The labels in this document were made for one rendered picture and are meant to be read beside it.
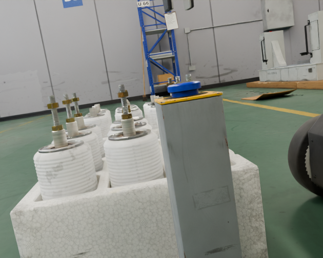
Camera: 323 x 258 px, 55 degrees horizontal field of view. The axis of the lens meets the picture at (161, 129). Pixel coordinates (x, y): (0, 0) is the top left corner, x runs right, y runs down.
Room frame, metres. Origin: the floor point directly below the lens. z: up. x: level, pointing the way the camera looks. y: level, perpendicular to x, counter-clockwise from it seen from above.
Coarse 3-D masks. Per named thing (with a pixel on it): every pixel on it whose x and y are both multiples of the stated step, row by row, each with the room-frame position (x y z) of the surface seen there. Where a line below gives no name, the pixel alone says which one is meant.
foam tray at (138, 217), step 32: (32, 192) 0.53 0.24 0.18; (96, 192) 0.47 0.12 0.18; (128, 192) 0.46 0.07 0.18; (160, 192) 0.47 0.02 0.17; (256, 192) 0.48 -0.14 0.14; (32, 224) 0.45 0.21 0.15; (64, 224) 0.45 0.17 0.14; (96, 224) 0.46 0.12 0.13; (128, 224) 0.46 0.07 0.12; (160, 224) 0.47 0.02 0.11; (256, 224) 0.48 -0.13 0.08; (32, 256) 0.45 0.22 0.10; (64, 256) 0.45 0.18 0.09; (96, 256) 0.46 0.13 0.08; (128, 256) 0.46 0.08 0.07; (160, 256) 0.46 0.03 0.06; (256, 256) 0.48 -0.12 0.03
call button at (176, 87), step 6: (174, 84) 0.36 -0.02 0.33; (180, 84) 0.36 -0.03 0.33; (186, 84) 0.36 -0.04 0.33; (192, 84) 0.36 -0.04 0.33; (198, 84) 0.36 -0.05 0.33; (168, 90) 0.37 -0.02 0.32; (174, 90) 0.36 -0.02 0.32; (180, 90) 0.36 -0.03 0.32; (186, 90) 0.36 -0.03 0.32; (192, 90) 0.36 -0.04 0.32; (174, 96) 0.37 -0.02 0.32; (180, 96) 0.36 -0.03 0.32
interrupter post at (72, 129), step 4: (68, 124) 0.64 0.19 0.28; (72, 124) 0.64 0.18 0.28; (76, 124) 0.65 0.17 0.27; (68, 128) 0.64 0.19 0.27; (72, 128) 0.64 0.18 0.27; (76, 128) 0.64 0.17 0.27; (68, 132) 0.64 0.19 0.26; (72, 132) 0.64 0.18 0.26; (76, 132) 0.64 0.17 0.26; (68, 136) 0.64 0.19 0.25
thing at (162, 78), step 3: (159, 75) 6.39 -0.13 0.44; (162, 75) 6.40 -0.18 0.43; (165, 75) 6.40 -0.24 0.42; (168, 75) 6.41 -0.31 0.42; (171, 75) 6.42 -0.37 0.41; (159, 78) 6.39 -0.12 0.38; (162, 78) 6.40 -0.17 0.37; (165, 78) 6.40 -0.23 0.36; (171, 78) 6.41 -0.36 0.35; (159, 81) 6.39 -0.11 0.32; (162, 81) 6.40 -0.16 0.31; (159, 84) 6.46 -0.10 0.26
